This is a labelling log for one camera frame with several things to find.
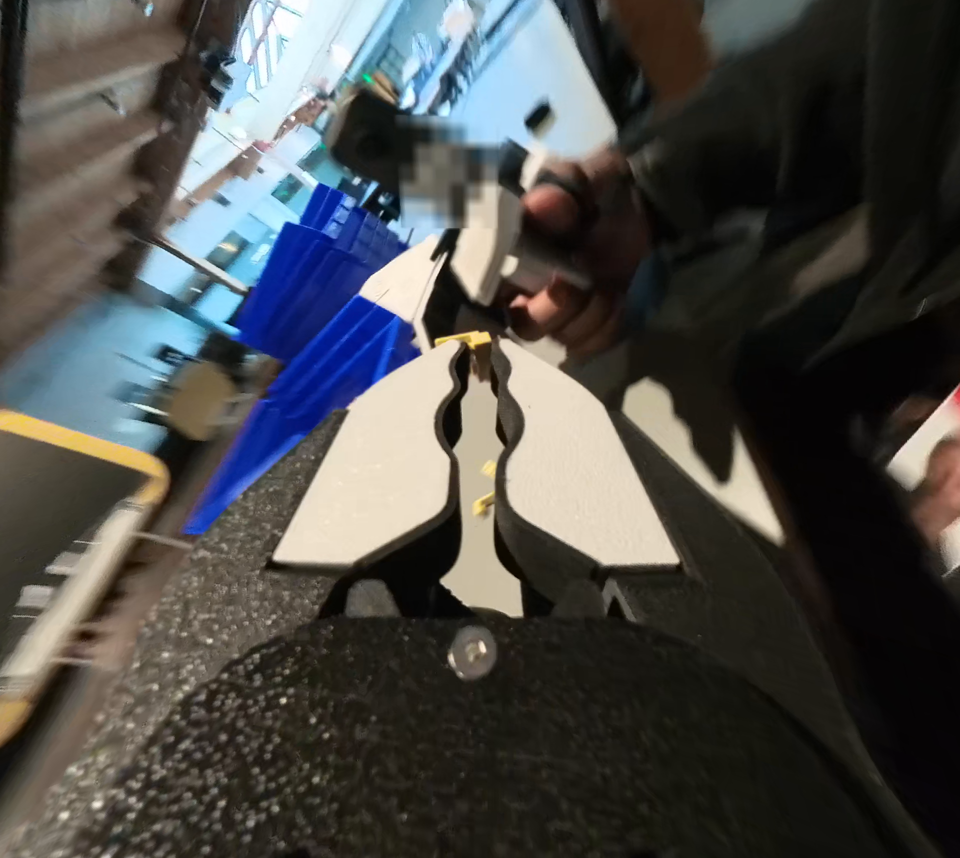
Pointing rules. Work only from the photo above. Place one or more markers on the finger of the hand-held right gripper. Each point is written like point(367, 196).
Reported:
point(488, 250)
point(405, 280)

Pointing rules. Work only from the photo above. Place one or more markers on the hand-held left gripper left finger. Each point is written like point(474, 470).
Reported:
point(368, 491)

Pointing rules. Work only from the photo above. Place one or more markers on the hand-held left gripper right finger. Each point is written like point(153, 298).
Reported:
point(593, 491)

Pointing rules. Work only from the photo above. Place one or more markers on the small yellow brick assembly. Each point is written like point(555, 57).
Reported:
point(477, 342)

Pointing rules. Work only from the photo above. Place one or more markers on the grey desk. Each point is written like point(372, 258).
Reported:
point(690, 453)

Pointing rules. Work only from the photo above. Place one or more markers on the person's right hand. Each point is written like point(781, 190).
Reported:
point(593, 258)

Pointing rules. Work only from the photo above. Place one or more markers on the blue plastic bin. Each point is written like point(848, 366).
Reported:
point(300, 400)
point(323, 273)

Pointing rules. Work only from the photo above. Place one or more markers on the tiny yellow toy brick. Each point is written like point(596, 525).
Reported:
point(483, 503)

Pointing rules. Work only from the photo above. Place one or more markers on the black panel wooden rim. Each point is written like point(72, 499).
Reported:
point(60, 528)

